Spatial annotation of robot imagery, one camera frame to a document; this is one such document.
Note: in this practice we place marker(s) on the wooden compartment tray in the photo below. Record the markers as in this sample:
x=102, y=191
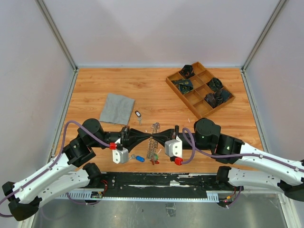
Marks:
x=194, y=100

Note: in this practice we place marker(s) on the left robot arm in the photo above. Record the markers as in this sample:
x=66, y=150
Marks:
x=70, y=169

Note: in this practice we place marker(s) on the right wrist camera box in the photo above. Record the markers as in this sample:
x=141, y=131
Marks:
x=173, y=147

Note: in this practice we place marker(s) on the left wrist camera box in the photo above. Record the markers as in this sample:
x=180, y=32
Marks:
x=120, y=156

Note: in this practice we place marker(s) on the dark green floral tie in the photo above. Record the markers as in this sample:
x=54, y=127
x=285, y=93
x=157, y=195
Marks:
x=215, y=84

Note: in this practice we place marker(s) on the metal key ring disc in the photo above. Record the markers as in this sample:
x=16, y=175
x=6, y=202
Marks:
x=152, y=155

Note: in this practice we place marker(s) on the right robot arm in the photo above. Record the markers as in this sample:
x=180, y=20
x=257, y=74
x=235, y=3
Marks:
x=243, y=164

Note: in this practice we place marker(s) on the black key tag with key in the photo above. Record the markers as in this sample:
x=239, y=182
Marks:
x=139, y=117

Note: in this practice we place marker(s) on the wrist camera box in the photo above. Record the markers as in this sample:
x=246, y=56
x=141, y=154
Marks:
x=173, y=147
x=120, y=156

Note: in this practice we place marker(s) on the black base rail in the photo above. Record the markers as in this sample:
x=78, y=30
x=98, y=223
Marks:
x=165, y=187

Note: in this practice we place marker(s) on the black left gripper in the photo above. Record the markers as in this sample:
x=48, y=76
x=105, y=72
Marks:
x=127, y=134

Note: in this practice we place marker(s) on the blue key tag with key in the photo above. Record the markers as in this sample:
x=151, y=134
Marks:
x=137, y=157

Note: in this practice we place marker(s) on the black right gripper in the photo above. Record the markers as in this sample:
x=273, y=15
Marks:
x=162, y=137

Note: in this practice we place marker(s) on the grey folded cloth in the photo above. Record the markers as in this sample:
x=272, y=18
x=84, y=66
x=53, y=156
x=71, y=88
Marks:
x=117, y=109

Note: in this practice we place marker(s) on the dark green patterned tie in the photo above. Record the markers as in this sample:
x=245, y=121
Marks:
x=184, y=85

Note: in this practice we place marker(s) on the black orange rolled tie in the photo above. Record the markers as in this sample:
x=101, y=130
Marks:
x=187, y=71

